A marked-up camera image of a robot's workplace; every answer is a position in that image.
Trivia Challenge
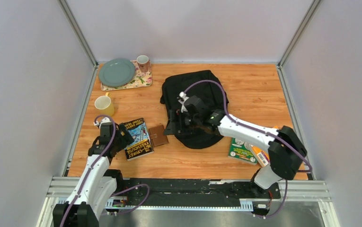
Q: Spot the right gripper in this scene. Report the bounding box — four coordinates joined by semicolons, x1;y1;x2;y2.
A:
163;110;202;136

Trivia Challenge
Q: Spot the Treehouse storey book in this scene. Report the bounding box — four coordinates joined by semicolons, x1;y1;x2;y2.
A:
124;118;154;161

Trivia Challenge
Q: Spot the black backpack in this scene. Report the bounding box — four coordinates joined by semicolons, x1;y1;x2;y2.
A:
160;70;224;149

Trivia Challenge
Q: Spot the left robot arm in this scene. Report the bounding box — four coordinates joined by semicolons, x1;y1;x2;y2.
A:
53;118;134;227

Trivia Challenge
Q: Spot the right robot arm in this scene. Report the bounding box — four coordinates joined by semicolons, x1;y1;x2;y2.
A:
164;92;306;198

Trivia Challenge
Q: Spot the brown leather wallet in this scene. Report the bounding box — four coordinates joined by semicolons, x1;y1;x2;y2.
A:
148;124;169;148

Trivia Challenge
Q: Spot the yellow mug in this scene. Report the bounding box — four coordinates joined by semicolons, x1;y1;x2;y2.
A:
94;92;115;116

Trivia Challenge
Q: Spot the floral tray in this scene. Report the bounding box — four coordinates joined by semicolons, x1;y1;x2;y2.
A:
98;60;152;91

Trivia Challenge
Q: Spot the grey-green plate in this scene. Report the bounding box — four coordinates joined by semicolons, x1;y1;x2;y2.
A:
98;58;136;87

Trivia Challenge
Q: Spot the green coin book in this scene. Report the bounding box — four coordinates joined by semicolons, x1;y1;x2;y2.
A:
228;138;257;165

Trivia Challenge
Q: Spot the brown patterned mug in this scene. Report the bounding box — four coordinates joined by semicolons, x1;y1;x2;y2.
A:
136;55;151;73

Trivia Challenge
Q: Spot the orange book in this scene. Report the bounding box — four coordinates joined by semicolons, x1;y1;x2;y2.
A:
249;126;280;168

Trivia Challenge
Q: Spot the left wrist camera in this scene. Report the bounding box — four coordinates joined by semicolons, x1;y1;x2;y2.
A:
94;117;112;128

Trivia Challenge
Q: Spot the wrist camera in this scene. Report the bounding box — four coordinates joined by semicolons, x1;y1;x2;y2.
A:
177;92;189;113
94;117;112;128

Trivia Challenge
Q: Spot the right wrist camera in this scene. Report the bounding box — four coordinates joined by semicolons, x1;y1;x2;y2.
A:
177;92;189;113

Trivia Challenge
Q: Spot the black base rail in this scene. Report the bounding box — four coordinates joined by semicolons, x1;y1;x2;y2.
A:
104;178;281;212

